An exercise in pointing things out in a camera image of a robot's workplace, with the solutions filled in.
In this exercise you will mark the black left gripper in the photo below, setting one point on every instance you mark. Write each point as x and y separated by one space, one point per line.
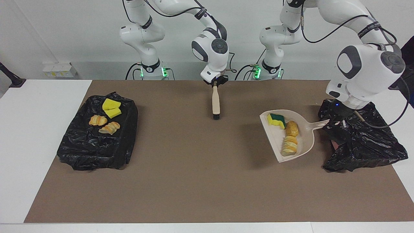
334 109

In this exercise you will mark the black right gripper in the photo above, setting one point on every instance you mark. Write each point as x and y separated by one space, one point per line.
218 79

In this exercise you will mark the beige hand brush black bristles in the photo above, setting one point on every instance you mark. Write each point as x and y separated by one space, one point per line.
215 100

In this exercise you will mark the beige plastic dustpan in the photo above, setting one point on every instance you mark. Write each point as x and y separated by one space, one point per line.
304 142

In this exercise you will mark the brown round textured bread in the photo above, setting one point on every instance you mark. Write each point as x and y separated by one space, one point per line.
292 128

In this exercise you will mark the orange striped toy croissant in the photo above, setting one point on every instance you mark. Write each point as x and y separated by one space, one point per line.
110 128
98 120
288 146

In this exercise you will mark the notched yellow green sponge piece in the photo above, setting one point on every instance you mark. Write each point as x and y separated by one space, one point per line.
276 120

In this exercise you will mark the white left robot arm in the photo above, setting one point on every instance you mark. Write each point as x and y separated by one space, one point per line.
365 77

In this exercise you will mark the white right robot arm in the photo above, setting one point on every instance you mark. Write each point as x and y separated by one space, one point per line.
210 61

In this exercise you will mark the red bin box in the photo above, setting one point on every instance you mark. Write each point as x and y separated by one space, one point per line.
334 144

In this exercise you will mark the black trash bag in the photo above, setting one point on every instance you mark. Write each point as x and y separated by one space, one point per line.
87 145
372 152

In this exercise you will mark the black stand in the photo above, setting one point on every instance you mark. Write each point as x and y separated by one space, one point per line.
14 81
395 84

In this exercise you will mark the brown table mat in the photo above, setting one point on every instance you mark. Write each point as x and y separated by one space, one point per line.
207 187

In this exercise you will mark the white wall socket box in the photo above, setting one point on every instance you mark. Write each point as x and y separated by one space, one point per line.
59 69

